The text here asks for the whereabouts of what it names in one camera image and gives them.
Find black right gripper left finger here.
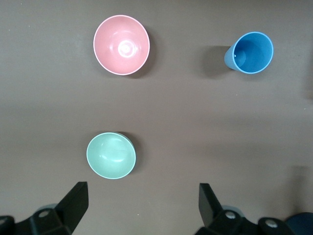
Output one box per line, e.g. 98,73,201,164
0,181,89,235

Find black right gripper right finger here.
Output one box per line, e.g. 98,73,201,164
195,183,295,235

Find green bowl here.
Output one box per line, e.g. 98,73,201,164
86,132,137,180

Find pink bowl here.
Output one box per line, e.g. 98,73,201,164
93,14,151,76

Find brown table cloth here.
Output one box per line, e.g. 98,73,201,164
0,0,313,235

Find blue ribbed cup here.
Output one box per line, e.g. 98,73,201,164
224,31,274,74

